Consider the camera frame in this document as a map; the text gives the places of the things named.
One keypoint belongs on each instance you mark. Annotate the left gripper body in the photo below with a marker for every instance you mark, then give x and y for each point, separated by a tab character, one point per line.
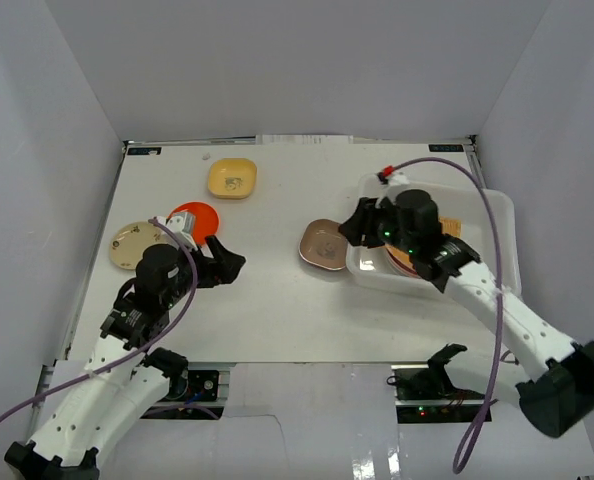
206	267

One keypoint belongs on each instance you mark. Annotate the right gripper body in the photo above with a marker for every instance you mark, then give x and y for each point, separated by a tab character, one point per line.
388	227

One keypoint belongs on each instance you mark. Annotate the pink round plate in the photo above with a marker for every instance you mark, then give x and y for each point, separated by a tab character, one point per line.
400	261

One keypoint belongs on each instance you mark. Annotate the brown square plate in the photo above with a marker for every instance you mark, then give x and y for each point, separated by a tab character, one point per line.
323	246

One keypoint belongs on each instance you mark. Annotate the orange round plate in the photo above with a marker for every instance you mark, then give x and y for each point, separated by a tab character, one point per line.
206	219

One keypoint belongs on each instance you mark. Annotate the beige patterned round plate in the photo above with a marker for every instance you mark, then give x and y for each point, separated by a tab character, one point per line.
128	245

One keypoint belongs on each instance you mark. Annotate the yellow square plate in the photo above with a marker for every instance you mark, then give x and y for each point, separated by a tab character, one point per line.
232	178

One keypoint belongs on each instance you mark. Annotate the woven bamboo tray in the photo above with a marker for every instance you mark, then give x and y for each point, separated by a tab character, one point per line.
451	226

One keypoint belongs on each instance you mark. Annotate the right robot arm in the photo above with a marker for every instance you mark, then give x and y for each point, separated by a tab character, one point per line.
558	391

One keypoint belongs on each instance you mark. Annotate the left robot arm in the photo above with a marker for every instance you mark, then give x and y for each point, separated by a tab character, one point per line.
125	374

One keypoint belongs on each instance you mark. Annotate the white plastic bin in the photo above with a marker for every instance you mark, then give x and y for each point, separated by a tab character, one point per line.
371	269

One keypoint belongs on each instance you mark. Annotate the right table label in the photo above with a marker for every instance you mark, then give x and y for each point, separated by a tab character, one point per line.
446	148

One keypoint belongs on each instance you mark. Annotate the table label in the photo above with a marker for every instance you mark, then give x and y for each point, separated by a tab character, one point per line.
446	148
143	151

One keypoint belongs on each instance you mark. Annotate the papers at back edge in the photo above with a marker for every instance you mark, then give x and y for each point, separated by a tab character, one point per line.
303	139

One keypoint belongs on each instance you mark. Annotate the left table label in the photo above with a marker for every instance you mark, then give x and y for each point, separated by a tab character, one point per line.
143	151

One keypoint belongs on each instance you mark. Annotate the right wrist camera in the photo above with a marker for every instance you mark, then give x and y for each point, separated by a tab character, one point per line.
393	182

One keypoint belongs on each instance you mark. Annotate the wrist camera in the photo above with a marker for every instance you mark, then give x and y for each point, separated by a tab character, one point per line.
176	229
393	182

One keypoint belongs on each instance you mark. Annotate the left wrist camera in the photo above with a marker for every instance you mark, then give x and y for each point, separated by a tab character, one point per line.
176	229

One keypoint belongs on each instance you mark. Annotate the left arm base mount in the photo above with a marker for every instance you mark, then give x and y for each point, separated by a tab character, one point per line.
192	393

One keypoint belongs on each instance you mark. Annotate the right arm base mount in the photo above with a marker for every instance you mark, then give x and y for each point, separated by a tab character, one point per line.
424	394

